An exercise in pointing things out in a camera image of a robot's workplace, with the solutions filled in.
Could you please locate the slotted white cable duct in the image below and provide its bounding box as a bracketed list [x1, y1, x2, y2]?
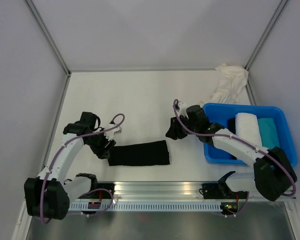
[69, 201, 222, 212]

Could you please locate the left aluminium frame post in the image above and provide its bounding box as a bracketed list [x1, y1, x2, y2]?
[23, 0, 71, 77]

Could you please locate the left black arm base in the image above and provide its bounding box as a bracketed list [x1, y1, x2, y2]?
[79, 182, 115, 200]

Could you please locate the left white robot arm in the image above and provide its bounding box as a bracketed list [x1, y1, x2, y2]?
[24, 112, 122, 225]

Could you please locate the black t-shirt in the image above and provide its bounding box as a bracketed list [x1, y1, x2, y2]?
[108, 140, 170, 167]
[227, 117, 236, 134]

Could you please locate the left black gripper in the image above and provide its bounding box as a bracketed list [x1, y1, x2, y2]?
[85, 128, 116, 160]

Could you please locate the aluminium frame post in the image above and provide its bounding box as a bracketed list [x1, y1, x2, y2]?
[243, 0, 291, 71]
[23, 0, 71, 77]

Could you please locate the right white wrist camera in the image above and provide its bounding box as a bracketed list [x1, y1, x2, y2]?
[174, 101, 188, 118]

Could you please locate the purple cable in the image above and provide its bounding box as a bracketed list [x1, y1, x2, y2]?
[172, 99, 297, 218]
[38, 113, 127, 225]

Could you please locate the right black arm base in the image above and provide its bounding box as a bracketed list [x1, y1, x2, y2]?
[199, 183, 248, 200]

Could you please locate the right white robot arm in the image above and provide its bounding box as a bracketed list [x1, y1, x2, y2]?
[165, 99, 298, 202]

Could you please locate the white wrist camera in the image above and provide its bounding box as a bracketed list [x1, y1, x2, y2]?
[174, 101, 188, 118]
[103, 123, 122, 141]

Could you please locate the rolled black t-shirt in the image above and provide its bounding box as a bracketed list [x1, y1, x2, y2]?
[227, 117, 236, 134]

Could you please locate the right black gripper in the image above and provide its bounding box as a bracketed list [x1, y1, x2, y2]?
[165, 113, 198, 141]

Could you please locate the blue plastic bin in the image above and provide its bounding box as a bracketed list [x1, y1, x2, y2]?
[203, 103, 298, 167]

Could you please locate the rolled white t-shirt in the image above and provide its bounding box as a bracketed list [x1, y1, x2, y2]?
[235, 112, 262, 146]

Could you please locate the aluminium mounting rail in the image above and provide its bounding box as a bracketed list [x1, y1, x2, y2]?
[24, 180, 297, 202]

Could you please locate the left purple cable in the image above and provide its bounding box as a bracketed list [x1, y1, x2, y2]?
[38, 113, 127, 225]

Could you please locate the crumpled cream t-shirt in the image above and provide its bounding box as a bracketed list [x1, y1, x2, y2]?
[199, 63, 249, 107]

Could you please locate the rolled teal t-shirt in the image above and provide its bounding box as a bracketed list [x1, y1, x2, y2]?
[257, 118, 281, 149]

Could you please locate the right aluminium frame post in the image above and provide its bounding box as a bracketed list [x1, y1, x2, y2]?
[243, 0, 291, 71]

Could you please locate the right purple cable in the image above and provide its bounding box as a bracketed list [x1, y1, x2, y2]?
[172, 99, 297, 218]

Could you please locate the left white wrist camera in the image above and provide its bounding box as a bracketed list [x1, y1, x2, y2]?
[103, 123, 122, 141]

